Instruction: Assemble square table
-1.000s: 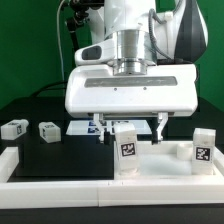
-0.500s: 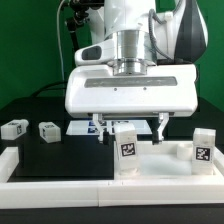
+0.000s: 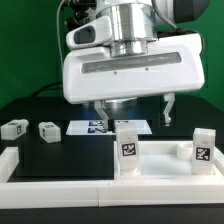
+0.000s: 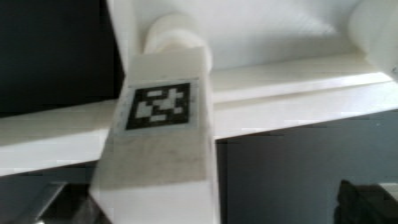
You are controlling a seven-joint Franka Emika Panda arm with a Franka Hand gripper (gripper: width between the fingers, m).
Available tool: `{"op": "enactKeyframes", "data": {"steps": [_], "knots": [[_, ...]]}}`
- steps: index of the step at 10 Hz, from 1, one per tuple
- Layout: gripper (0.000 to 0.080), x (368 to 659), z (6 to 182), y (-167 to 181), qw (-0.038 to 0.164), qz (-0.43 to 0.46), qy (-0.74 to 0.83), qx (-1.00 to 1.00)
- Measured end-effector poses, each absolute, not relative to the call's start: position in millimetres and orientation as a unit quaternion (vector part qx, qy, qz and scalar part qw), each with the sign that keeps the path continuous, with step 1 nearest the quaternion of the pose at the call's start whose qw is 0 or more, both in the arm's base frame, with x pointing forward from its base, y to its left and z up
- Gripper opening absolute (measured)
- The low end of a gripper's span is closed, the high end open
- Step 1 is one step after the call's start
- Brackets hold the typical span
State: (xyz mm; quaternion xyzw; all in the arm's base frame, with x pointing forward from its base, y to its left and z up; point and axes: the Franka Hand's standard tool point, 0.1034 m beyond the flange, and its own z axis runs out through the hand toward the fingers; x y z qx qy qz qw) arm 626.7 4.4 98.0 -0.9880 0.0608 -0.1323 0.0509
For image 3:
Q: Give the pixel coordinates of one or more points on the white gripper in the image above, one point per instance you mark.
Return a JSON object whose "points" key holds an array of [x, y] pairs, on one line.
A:
{"points": [[90, 73]]}

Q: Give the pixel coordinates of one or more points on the white square table top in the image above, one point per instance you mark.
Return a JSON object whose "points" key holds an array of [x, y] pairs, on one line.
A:
{"points": [[170, 160]]}

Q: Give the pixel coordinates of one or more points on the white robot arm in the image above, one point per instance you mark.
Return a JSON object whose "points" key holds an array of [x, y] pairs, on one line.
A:
{"points": [[134, 48]]}

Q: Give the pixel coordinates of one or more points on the white sheet with tags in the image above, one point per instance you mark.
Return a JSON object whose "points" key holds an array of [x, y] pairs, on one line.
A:
{"points": [[96, 127]]}

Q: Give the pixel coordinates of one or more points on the white U-shaped fence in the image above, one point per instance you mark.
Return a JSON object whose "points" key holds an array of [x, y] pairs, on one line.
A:
{"points": [[149, 191]]}

